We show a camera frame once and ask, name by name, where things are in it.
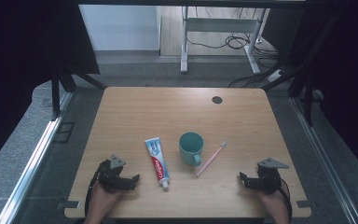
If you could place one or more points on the black metal stand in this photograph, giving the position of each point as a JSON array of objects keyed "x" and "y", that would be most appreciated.
[
  {"x": 307, "y": 99},
  {"x": 55, "y": 93}
]

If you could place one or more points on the black floor plate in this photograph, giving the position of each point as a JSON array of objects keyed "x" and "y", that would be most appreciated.
[{"x": 64, "y": 132}]

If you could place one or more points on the dark table bracket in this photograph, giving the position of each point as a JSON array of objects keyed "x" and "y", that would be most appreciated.
[{"x": 70, "y": 204}]

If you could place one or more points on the black curtain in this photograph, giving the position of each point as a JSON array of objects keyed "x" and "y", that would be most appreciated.
[
  {"x": 348, "y": 77},
  {"x": 18, "y": 62}
]

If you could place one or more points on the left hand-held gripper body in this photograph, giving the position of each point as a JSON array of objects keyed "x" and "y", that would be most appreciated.
[{"x": 110, "y": 179}]

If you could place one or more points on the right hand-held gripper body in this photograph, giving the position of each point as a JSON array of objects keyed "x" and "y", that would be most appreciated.
[{"x": 268, "y": 180}]

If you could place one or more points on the white and red toothpaste tube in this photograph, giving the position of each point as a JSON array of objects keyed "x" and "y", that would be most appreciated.
[{"x": 158, "y": 161}]

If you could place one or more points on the teal cup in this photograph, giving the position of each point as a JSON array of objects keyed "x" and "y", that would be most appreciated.
[{"x": 190, "y": 155}]

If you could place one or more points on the white desk frame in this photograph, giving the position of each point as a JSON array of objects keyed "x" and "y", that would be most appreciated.
[{"x": 184, "y": 46}]

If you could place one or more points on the pink toothbrush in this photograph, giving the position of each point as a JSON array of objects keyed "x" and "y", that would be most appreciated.
[{"x": 210, "y": 159}]

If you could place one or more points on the person's left hand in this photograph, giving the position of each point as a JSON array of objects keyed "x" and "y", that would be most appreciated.
[{"x": 102, "y": 202}]

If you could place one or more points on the aluminium rail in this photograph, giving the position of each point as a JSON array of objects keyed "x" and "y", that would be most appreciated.
[
  {"x": 28, "y": 174},
  {"x": 323, "y": 161}
]

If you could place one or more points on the white power strip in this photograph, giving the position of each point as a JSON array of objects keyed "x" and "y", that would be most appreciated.
[{"x": 275, "y": 75}]

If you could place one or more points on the dark round table grommet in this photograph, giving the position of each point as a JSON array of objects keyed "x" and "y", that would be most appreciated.
[{"x": 217, "y": 100}]

